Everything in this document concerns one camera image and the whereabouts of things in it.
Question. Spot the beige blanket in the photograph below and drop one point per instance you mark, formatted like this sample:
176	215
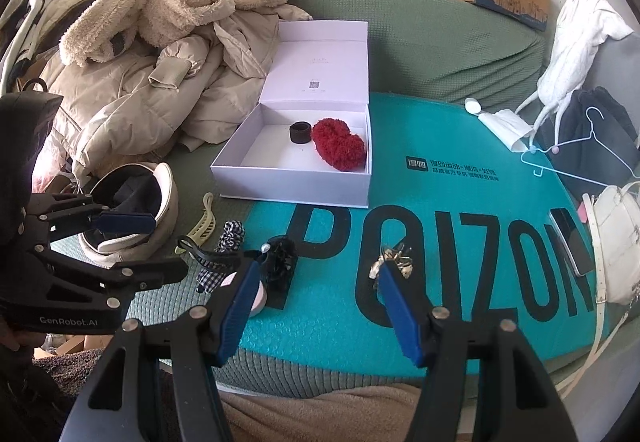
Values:
320	412

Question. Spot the green sofa cover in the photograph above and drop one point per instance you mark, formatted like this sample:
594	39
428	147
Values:
425	37

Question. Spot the white hat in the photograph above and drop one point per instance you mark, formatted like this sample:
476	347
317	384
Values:
167	202

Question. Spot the clear flower hair clip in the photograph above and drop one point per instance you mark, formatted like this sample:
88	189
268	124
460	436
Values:
395	254

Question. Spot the red fluffy scrunchie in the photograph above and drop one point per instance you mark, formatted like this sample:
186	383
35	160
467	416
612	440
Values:
340	145

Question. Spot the teal printed mailer bag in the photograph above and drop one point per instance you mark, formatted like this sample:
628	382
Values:
450	202

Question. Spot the light blue clothes hanger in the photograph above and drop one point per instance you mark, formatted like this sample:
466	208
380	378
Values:
530	153

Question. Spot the black white gingham scrunchie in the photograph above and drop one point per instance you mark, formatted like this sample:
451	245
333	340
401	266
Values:
230	234

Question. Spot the black bow hair clip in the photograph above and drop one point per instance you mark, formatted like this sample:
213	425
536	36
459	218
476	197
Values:
280	262

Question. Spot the white tissue pack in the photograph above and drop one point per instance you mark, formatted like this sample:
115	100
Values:
505	125

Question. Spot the beige puffer coat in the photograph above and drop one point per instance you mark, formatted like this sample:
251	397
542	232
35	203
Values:
150	97

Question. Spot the black smartphone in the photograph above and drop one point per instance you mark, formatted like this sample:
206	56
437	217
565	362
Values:
572	242

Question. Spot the white knitted garment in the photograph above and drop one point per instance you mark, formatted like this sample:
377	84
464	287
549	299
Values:
575	47

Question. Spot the white handbag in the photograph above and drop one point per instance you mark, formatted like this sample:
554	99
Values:
617	242

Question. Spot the dark brown fuzzy garment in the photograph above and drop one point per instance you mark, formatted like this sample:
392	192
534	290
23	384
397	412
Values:
45	392

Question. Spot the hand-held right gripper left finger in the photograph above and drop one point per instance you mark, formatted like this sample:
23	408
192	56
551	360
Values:
237	304

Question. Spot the cream hair claw clip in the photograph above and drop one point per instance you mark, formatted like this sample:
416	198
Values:
202	227

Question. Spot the white tube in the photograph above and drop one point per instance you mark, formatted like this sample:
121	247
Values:
472	106

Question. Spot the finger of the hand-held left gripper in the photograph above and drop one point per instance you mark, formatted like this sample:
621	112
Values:
125	222
150	272

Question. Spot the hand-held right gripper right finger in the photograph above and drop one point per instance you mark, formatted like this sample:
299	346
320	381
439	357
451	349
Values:
400	309

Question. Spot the white lidded gift box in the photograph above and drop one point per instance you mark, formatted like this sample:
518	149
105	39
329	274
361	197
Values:
320	62

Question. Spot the cream fleece jacket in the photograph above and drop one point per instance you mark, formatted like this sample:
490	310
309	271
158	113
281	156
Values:
165	2

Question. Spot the white and dark garment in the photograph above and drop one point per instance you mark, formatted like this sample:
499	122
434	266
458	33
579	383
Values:
25	7

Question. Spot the pink round compact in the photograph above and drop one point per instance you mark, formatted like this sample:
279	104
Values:
261	299

